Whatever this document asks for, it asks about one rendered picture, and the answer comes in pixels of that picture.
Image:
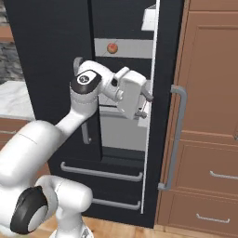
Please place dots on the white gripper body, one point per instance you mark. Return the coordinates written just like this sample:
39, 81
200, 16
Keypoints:
131, 93

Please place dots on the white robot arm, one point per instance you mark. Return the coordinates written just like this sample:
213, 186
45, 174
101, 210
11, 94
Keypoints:
34, 148

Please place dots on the grey fridge crisper drawer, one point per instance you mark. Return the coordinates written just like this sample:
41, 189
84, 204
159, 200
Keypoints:
124, 133

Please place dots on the grey fridge shelf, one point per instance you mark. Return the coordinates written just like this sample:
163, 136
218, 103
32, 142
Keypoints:
133, 48

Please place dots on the red-orange peach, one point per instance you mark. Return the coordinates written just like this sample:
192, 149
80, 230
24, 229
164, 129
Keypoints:
112, 48

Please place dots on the black fridge door with bins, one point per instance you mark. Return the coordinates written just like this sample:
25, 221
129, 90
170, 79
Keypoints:
165, 46

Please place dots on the black fridge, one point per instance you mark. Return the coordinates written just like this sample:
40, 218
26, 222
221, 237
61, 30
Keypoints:
124, 21

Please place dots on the white fridge door bin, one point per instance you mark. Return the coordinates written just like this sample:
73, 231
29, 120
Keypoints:
150, 20

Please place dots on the black freezer drawer front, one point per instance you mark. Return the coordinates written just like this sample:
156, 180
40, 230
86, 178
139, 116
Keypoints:
124, 214
124, 165

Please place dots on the tall brown cupboard door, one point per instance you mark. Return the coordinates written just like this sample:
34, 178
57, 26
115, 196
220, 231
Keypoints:
214, 77

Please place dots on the brown drawer front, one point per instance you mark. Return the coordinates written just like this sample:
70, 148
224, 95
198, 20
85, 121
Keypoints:
12, 124
186, 210
201, 164

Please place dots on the brown wooden wall shelf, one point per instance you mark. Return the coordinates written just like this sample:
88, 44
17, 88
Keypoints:
5, 33

